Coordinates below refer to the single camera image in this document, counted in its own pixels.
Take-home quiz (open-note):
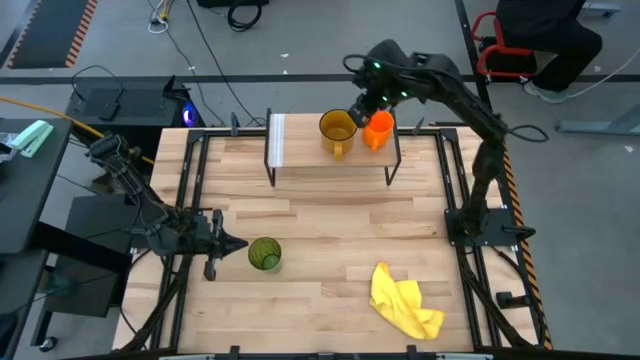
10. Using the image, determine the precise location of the person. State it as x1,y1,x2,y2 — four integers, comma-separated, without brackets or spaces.
494,0,604,105

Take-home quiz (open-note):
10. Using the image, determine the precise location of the yellow cloth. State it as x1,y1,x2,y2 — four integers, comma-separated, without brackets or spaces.
368,261,447,342

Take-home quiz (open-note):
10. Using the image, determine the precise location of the grey metal table foot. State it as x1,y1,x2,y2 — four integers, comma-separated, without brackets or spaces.
556,103,640,137

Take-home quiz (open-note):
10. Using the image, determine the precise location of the amber translucent mug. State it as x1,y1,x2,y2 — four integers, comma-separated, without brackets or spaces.
318,108,360,162

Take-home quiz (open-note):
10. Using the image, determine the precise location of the black computer tower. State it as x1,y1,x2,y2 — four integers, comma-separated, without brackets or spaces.
65,74,206,176

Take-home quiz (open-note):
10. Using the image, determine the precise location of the small black device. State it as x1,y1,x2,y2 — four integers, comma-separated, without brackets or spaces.
97,101,121,122

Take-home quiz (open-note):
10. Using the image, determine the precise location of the black equipment cart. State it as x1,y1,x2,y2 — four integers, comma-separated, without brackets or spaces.
29,192,134,352

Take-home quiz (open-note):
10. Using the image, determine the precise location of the white cable bundle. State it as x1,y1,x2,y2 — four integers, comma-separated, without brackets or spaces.
146,0,175,36

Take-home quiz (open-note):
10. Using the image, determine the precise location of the green ribbed plastic cup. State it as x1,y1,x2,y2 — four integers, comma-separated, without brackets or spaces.
247,236,283,273

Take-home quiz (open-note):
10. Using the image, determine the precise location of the red metal stool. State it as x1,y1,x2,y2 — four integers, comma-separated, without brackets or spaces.
470,10,539,84

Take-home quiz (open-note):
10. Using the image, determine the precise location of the thin white floor cable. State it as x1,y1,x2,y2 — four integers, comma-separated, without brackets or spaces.
566,47,640,100

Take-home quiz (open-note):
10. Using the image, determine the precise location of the yellow cable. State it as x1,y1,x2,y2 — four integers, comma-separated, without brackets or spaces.
0,95,156,167

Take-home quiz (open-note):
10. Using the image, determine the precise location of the coiled black cable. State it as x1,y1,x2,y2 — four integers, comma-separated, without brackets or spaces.
226,0,264,33

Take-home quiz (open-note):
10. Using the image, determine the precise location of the orange plastic mug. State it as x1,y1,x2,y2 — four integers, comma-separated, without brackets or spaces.
362,110,397,153

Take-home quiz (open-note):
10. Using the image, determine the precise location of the black side table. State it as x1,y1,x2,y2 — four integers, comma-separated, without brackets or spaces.
0,117,74,256

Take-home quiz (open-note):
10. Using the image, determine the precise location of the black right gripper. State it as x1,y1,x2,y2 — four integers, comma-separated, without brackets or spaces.
347,68,407,130

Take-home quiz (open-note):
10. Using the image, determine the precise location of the black table-level camera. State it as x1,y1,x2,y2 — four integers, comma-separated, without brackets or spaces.
495,290,533,311

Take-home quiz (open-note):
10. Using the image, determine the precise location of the black hazard-striped floor mat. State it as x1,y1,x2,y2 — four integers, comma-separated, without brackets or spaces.
6,0,99,70

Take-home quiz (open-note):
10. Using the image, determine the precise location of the long black floor cable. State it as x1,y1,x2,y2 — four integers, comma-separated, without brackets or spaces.
183,0,266,127

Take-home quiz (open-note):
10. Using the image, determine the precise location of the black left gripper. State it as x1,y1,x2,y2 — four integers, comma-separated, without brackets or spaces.
191,208,250,282

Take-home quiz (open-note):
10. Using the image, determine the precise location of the wooden shelf with black legs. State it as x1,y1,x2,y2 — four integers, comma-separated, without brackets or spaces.
263,106,403,188

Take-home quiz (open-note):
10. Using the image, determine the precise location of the mint green stapler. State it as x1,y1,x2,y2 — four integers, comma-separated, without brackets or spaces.
10,119,55,159

